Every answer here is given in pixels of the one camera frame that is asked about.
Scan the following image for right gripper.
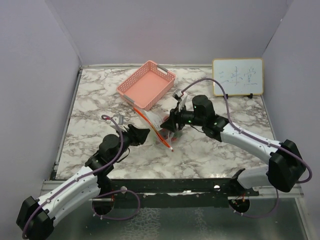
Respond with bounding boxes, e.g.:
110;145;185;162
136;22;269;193
160;102;205;133

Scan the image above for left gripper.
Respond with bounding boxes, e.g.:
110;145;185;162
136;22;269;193
111;123;150;163

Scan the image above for clear zip top bag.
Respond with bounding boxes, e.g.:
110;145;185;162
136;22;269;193
133;107;183;152

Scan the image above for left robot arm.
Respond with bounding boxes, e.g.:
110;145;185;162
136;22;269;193
16;124;150;240

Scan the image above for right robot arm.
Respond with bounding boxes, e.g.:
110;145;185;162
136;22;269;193
160;95;306;196

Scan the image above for red fake fruit bunch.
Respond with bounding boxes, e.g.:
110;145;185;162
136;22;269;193
154;114;178;151

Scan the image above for green fake grapes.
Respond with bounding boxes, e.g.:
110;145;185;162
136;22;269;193
171;132;183;142

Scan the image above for pink plastic basket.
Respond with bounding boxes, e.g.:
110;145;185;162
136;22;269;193
116;60;176;111

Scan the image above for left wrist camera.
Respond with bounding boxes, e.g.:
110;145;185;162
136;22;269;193
111;114;126;132

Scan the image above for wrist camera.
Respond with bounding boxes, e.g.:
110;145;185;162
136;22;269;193
172;89;188;112
111;114;126;132

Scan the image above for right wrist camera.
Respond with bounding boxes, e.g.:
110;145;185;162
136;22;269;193
172;89;188;112

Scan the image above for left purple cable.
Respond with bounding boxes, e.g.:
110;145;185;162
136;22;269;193
21;114;141;240

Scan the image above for purple cable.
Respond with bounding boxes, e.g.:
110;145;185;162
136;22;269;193
179;77;313;218
21;114;141;240

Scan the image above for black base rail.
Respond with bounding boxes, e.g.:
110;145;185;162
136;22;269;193
98;176;259;209

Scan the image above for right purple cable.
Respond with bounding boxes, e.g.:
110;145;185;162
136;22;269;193
179;77;313;218

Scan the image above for small whiteboard yellow frame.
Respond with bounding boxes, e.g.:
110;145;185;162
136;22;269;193
212;58;264;97

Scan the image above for aluminium frame rail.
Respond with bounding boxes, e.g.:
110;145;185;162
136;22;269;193
40;180;305;198

